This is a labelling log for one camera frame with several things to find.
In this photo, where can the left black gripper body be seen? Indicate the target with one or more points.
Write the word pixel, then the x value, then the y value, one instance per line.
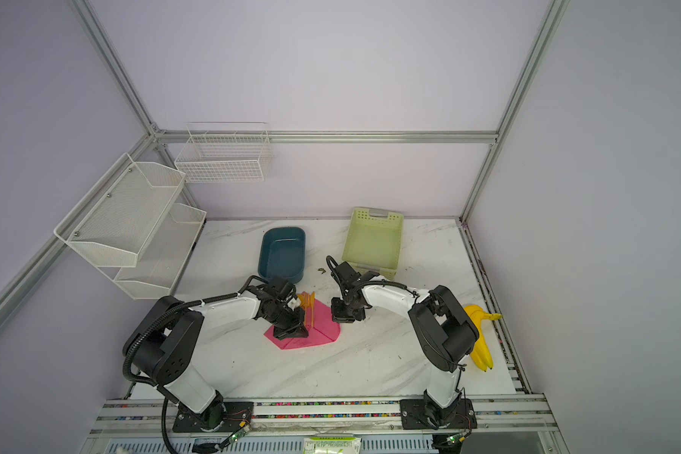
pixel 285 322

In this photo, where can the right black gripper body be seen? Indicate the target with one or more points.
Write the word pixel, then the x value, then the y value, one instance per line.
pixel 344 311

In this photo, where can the pink paper napkin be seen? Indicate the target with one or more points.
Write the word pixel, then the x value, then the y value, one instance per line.
pixel 325 331

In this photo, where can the yellow plastic fork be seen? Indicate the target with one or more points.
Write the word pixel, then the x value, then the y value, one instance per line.
pixel 307 318

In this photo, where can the yellow plastic knife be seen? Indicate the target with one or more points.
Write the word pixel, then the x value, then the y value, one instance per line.
pixel 314 309

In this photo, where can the yellow plastic spoon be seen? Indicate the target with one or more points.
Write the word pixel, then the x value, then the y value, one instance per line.
pixel 304 299

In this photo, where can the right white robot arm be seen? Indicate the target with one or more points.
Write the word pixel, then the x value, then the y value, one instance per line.
pixel 444 330

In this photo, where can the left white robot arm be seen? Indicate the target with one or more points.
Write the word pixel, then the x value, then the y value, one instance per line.
pixel 160 351

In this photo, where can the teal plastic oval tub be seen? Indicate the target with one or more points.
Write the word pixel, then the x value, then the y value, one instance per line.
pixel 283 254

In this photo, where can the light green plastic basket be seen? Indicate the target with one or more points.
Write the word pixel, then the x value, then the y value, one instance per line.
pixel 373 241

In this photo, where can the yellow bananas bunch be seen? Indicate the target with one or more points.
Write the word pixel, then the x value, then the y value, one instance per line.
pixel 481 355

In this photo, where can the green white label box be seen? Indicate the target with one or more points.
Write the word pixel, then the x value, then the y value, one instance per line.
pixel 332 445

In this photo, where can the white perforated metal shelf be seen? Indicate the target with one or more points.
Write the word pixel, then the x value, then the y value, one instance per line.
pixel 133 228

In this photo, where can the white wire basket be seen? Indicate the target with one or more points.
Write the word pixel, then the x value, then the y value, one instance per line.
pixel 226 152

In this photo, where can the aluminium frame profile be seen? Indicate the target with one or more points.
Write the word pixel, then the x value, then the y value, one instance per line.
pixel 17 292

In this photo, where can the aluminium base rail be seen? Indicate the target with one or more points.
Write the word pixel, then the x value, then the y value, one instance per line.
pixel 506 423

